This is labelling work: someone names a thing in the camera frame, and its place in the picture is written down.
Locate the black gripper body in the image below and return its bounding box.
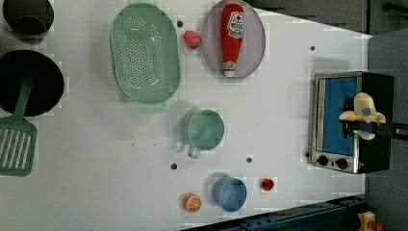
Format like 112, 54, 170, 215
343, 95, 408, 141

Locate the yellow plush peeled banana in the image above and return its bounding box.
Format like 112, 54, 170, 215
339, 92, 387, 141

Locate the green mug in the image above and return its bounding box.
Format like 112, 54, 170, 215
180, 110, 225, 159

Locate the silver toaster oven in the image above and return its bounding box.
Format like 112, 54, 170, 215
311, 71, 394, 174

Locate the yellow red toy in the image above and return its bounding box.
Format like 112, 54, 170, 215
358, 211, 384, 231

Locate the small red toy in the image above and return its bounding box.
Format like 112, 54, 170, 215
261, 178, 274, 192

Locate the blue cup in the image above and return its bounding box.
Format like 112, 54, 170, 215
213, 176, 247, 213

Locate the grey round plate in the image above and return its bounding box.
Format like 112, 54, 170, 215
201, 0, 266, 78

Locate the red plush ketchup bottle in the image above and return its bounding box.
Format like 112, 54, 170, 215
220, 3, 244, 78

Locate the orange slice toy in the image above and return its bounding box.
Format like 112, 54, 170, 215
183, 192, 202, 213

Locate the red plush strawberry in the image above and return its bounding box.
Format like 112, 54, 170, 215
183, 31, 201, 49

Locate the green plastic colander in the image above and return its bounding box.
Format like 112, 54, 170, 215
110, 0, 181, 115

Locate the black round pan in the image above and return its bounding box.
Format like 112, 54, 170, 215
0, 49, 65, 117

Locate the green slotted spatula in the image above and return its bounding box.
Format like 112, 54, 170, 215
0, 77, 38, 177

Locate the black pot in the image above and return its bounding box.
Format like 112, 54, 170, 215
2, 0, 54, 36

